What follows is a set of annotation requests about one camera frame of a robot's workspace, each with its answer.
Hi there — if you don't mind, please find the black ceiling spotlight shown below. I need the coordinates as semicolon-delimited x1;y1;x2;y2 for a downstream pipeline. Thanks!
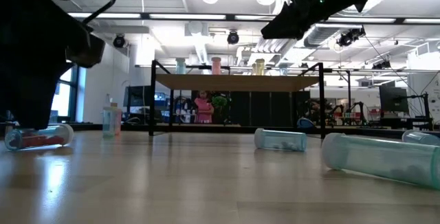
226;30;241;45
112;34;127;49

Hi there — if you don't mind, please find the black partition wall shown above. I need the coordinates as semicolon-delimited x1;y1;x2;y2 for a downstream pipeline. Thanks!
228;91;312;127

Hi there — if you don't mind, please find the silver ventilation duct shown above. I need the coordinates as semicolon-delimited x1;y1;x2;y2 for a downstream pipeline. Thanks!
303;10;382;49

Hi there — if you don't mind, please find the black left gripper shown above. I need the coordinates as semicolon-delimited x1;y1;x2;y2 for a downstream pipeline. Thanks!
0;0;89;131

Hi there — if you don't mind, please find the salmon medicine bottle white cap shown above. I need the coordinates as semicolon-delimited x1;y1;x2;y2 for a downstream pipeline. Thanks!
113;109;123;137
210;56;222;76

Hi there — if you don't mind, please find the wooden shelf black metal frame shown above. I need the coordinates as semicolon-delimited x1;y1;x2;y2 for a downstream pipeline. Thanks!
148;60;327;139

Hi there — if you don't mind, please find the large black framed window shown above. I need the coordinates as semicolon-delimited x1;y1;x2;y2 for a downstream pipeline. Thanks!
49;65;82;124

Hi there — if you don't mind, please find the teal medicine bottle white cap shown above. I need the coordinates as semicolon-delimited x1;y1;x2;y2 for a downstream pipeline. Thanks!
175;58;187;75
102;106;117;139
320;132;440;190

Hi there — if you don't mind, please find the dark wall screen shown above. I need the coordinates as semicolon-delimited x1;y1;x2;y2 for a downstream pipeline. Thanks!
122;85;145;108

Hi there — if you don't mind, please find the black computer monitor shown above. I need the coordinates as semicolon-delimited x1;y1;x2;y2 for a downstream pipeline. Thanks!
379;85;410;114

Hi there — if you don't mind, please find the clear vial far right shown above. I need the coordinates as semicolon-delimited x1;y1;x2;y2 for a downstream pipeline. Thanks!
401;129;440;146

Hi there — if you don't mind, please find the blue round object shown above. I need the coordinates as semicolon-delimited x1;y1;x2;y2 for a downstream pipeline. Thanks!
296;117;316;131

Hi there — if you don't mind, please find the black track light cluster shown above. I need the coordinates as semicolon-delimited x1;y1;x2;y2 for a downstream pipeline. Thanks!
335;26;366;48
371;60;392;71

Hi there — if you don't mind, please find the overhead light bar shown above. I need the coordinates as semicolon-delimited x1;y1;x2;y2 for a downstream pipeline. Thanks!
67;10;440;25

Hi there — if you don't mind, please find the person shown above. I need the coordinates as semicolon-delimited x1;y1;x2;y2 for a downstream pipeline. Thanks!
194;91;215;124

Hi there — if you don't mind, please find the black background desk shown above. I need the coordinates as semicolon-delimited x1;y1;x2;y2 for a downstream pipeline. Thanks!
376;116;435;131

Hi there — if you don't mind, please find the green leafy plant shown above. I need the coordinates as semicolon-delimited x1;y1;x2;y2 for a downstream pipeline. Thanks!
211;93;230;124

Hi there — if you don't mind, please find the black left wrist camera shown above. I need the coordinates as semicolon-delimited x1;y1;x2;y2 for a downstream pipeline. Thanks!
65;33;106;69

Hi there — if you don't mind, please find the clear bottle with red pills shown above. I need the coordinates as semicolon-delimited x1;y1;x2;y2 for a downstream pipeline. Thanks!
3;123;74;151

